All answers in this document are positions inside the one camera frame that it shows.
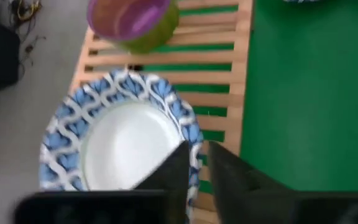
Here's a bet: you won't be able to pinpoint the green plastic bowl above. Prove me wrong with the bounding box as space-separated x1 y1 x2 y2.
116 0 180 54

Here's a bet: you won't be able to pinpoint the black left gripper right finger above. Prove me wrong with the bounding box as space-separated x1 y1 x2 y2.
208 141 295 224

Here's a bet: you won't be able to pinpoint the tangled floor cables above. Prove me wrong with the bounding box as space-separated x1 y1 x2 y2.
9 0 47 67

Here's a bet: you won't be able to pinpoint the purple plastic cup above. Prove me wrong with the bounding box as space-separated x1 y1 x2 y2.
86 0 172 43

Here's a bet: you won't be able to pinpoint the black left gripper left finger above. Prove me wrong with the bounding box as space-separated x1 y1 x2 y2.
134 140 190 224

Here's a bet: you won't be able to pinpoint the wooden slatted shelf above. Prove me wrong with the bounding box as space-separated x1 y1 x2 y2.
68 0 254 224

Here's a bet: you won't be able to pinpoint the blue white patterned plate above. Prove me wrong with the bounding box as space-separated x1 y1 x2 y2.
38 68 204 224

